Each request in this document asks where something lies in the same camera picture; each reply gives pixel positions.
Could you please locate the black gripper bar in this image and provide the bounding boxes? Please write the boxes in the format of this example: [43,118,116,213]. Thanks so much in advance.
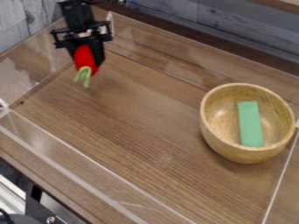
[51,21,114,67]

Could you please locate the red plush strawberry toy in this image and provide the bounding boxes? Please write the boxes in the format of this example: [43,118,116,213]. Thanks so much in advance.
[74,45,99,88]

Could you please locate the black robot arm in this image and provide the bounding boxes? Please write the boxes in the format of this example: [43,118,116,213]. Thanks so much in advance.
[51,0,114,74]

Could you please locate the green rectangular block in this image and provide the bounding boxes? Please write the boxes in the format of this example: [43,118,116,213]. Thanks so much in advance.
[238,101,265,147]

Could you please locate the wooden bowl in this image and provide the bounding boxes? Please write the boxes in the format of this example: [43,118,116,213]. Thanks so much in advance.
[199,83,295,164]

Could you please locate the clear acrylic corner bracket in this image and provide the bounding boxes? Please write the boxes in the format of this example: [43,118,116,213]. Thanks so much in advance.
[106,11,115,37]

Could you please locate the clear acrylic tray wall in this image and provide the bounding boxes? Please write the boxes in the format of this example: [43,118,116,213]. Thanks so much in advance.
[0,16,299,224]

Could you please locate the black metal table frame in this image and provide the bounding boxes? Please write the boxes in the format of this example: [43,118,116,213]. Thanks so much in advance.
[24,184,67,224]

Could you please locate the black cable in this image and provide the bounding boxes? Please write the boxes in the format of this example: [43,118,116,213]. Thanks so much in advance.
[0,206,15,224]

